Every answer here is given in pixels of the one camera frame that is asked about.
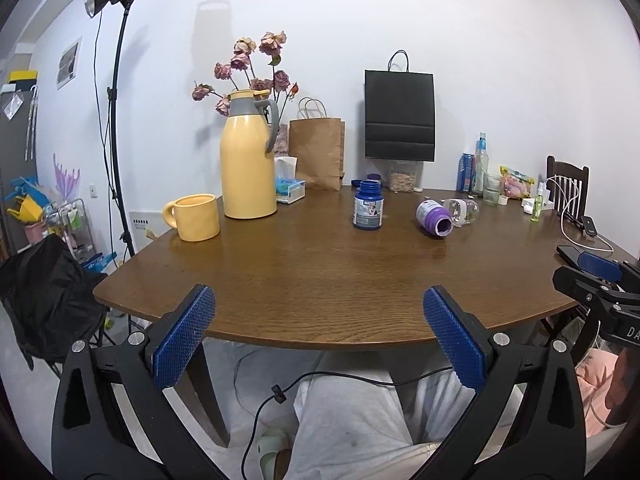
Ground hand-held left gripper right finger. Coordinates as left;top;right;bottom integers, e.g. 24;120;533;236
422;285;587;480

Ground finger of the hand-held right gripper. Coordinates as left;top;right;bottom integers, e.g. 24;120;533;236
575;251;632;292
552;266;618;312

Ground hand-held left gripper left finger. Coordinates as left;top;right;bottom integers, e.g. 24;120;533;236
51;284;223;480

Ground yellow ceramic cup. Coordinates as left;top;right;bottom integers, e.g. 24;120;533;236
163;193;221;242

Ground person's right hand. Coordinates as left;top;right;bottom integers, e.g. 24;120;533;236
604;347;640;428

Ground black smartphone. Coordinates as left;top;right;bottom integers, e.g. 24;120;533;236
556;245;590;267

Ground pink cloth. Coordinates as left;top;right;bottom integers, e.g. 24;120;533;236
574;350;628;438

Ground dark wooden chair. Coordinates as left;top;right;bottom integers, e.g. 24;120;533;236
546;155;590;218

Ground pink snack packet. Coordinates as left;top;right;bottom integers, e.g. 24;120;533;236
499;165;536;200

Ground clear drinking glass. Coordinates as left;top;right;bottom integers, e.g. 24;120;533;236
483;174;503;206

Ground white flat box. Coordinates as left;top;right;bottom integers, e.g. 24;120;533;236
129;209;173;252

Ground purple pill bottle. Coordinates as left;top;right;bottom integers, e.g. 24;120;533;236
416;199;454;237

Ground person's grey trousers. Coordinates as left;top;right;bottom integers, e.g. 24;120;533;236
287;350;508;480

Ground clear plastic bottle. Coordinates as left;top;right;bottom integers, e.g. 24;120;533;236
440;198;481;227

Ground pale green slipper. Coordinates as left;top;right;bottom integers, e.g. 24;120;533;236
256;427;293;480

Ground black cloth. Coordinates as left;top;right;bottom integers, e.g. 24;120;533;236
0;234;108;372

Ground tall glass bottle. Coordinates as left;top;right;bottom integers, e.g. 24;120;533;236
473;132;490;197

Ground blue drink can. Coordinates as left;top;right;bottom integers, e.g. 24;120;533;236
456;152;476;193

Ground blue pill bottle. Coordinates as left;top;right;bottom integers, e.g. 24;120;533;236
353;180;385;232

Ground clear grain container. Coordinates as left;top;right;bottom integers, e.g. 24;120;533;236
387;159;418;193

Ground blue tissue box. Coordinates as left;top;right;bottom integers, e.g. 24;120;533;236
274;156;307;205

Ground yellow thermos jug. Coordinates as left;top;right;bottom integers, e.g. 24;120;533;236
220;89;281;220

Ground purple artificial flower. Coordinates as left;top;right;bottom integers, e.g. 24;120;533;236
52;154;82;206

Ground blue and yellow toys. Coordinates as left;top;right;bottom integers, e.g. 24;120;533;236
6;175;51;228

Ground black light stand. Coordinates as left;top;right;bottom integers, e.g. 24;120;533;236
106;2;138;258

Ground brown paper bag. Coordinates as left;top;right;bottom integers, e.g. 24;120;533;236
288;97;346;192

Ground black paper bag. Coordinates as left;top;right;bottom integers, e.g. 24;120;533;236
364;50;436;163

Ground grey metal cabinet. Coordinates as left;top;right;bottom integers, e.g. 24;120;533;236
0;67;41;256

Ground dried pink roses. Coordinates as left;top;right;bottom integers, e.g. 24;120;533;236
192;31;301;118

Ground white charging cable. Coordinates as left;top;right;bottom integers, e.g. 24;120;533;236
542;175;615;253

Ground black cable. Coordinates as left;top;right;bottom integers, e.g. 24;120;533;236
242;364;453;480

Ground wire rack cart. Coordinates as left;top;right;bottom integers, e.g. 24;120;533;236
46;198;101;268

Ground wall picture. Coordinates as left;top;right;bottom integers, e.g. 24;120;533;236
56;36;83;91

